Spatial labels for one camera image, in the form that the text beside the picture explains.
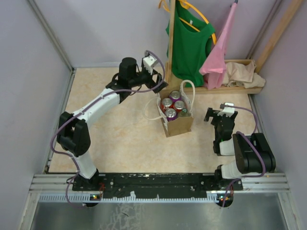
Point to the white cable duct strip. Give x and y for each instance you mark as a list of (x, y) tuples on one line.
[(90, 198)]

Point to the purple soda can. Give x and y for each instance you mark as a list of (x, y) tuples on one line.
[(171, 114), (175, 96)]

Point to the beige crumpled cloth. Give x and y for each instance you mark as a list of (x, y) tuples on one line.
[(240, 75)]

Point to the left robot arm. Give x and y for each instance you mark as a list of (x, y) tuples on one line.
[(73, 132)]

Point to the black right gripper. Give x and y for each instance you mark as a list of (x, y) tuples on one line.
[(212, 113)]

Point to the green glass bottle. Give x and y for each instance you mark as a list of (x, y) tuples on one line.
[(184, 113)]

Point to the red soda can right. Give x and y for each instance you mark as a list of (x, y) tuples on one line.
[(179, 105)]

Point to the wooden clothes rack frame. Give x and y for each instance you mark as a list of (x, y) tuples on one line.
[(289, 13)]

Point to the purple soda can front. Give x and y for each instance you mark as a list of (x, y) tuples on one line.
[(171, 114)]

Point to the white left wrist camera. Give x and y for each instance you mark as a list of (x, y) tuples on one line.
[(149, 62)]

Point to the pink shirt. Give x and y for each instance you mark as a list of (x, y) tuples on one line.
[(214, 67)]

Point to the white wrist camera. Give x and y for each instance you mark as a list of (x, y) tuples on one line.
[(227, 109), (149, 62)]

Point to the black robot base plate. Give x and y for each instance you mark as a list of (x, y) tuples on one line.
[(152, 185)]

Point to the yellow clothes hanger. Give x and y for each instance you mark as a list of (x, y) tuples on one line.
[(186, 5)]

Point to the brown canvas tote bag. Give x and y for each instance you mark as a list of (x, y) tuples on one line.
[(180, 125)]

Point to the red cola can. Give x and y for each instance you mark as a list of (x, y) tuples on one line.
[(166, 103)]

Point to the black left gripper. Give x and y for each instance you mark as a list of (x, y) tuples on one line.
[(150, 82)]

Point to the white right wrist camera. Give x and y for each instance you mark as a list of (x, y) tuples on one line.
[(227, 109)]

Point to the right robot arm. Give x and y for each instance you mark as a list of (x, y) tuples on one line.
[(253, 155)]

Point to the green tank top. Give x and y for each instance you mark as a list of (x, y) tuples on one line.
[(192, 43)]

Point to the aluminium rail frame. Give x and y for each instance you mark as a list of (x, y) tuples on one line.
[(269, 183)]

